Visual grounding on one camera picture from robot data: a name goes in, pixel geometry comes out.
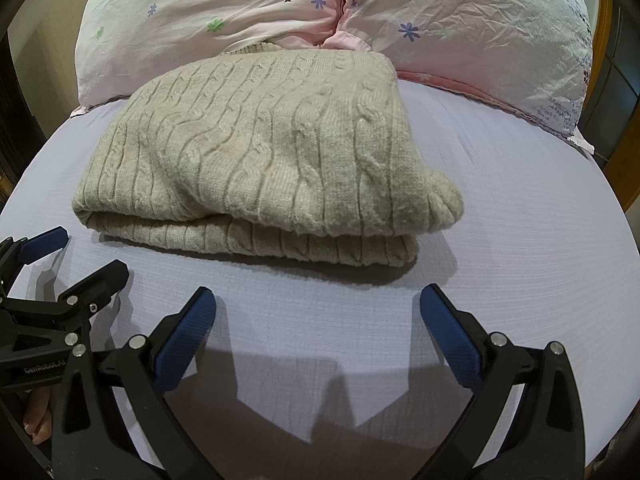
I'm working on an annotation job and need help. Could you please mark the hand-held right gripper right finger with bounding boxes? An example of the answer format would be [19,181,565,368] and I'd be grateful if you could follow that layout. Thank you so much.
[419,283,587,480]

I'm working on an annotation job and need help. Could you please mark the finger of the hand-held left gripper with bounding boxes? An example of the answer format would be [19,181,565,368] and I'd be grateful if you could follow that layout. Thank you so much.
[0,226,70,302]
[29,259,132,332]

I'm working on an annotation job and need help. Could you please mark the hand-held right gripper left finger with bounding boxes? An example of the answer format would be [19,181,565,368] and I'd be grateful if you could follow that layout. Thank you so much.
[51,286,223,480]

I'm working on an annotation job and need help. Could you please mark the beige cable knit sweater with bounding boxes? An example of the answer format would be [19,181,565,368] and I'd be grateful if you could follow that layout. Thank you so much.
[71,42,464,267]

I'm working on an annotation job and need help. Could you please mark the person's left hand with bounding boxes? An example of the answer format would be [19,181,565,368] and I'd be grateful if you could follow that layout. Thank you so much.
[22,388,55,445]

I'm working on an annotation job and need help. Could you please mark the lavender bed sheet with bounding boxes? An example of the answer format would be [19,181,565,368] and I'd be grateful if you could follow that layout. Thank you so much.
[0,77,632,480]

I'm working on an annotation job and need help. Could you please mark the dark wooden furniture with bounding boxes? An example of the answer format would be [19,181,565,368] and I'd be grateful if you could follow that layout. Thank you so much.
[0,25,32,191]

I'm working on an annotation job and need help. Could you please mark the pink floral pillow tree print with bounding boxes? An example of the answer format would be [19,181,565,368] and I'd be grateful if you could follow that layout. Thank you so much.
[75,0,347,112]

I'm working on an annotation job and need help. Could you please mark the pink floral pillow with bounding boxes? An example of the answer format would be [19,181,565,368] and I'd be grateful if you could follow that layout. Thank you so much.
[334,0,596,153]

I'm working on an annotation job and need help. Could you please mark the wooden bed frame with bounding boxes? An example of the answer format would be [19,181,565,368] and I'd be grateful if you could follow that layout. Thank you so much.
[582,0,615,126]

